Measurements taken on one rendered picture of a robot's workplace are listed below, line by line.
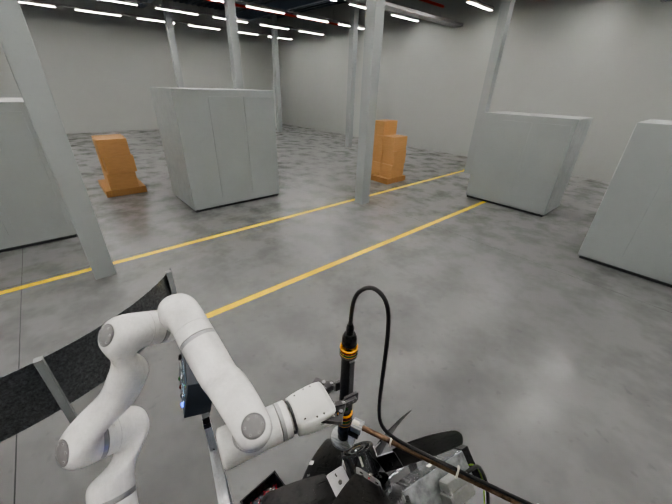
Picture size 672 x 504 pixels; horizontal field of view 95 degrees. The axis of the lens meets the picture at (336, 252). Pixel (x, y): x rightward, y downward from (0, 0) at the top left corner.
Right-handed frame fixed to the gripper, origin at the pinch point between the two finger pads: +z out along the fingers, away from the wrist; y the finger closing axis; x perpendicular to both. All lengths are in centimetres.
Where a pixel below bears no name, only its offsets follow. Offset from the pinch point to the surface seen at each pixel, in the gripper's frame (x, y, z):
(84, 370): -92, -149, -101
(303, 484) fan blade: -47.6, -6.5, -10.5
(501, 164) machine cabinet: -74, -395, 637
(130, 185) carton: -143, -800, -109
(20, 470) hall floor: -164, -154, -157
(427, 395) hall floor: -165, -71, 130
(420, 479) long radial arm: -51, 10, 27
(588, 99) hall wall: 56, -503, 1136
